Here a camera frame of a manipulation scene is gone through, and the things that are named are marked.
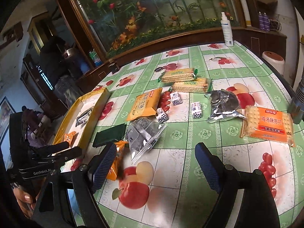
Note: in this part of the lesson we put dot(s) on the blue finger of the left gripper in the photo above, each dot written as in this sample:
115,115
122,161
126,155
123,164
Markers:
59,158
50,149

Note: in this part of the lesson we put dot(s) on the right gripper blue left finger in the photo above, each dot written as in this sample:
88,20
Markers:
100,166

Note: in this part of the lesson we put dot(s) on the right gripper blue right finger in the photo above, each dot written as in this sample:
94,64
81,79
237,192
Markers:
211,166

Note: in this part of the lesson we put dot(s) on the orange peanut snack packet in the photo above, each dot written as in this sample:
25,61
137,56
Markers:
114,169

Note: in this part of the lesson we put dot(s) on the clear silver snack bag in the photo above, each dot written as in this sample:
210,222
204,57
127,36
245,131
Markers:
142,134

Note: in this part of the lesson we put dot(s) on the orange soda cracker pack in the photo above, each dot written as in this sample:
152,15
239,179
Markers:
268,124

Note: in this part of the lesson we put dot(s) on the yellow biscuit pack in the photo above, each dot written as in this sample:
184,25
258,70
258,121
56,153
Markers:
145,105

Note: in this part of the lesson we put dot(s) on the left hand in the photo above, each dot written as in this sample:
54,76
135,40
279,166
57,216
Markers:
26,202

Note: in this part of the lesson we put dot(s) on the small orange snack packet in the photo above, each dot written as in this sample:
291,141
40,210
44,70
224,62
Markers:
69,137

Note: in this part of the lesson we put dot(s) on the yellow cardboard box tray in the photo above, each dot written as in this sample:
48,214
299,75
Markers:
96,99

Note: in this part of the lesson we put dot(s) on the dark green packet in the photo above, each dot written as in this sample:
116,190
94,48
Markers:
113,134

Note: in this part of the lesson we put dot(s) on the silver foil packet in box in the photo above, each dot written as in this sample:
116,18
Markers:
83,117

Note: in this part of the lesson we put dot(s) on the white blue candy right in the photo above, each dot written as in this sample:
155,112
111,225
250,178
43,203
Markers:
196,110

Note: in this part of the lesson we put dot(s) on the white blue candy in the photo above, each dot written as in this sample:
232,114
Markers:
196,110
175,98
161,116

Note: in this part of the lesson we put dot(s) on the large silver foil bag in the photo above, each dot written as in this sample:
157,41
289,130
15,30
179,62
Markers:
224,105

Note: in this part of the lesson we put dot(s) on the white blue candy left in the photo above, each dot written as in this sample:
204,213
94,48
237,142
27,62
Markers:
161,116

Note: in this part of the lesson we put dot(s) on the fruit pattern tablecloth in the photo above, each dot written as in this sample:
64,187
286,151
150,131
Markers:
210,143

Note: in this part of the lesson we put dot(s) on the white blue candy far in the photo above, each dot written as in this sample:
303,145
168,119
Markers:
175,98

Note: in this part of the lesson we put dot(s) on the green cracker pack near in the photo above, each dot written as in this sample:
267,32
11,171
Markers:
200,85

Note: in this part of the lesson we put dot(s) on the green cracker pack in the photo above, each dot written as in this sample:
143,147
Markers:
200,85
178,75

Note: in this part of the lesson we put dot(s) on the small dark jar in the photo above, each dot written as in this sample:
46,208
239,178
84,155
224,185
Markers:
114,68

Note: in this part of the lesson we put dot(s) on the green cracker pack far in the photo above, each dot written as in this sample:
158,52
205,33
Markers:
178,75

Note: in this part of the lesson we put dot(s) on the white red stool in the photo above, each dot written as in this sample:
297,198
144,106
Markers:
275,60

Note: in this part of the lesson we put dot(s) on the white spray bottle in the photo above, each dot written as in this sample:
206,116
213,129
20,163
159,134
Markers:
227,30

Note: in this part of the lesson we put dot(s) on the framed flower painting screen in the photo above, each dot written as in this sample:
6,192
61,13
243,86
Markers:
111,27

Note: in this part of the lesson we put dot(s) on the purple bottles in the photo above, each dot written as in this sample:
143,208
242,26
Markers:
264,23

